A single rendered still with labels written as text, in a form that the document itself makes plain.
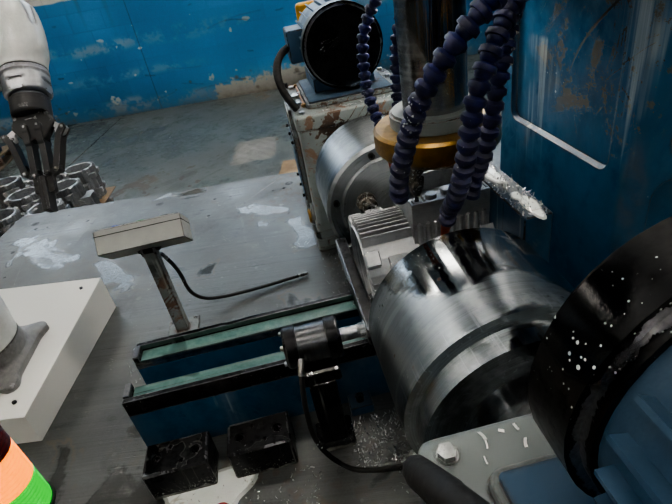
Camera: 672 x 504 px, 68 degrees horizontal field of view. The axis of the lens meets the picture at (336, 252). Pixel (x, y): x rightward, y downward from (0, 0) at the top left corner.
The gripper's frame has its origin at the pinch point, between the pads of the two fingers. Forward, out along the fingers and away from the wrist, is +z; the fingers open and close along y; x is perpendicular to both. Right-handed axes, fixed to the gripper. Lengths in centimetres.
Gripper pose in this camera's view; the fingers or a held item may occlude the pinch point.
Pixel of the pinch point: (47, 194)
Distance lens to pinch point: 115.4
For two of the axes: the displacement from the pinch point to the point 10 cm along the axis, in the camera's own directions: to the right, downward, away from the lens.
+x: -0.4, 1.0, 9.9
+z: 2.3, 9.7, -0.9
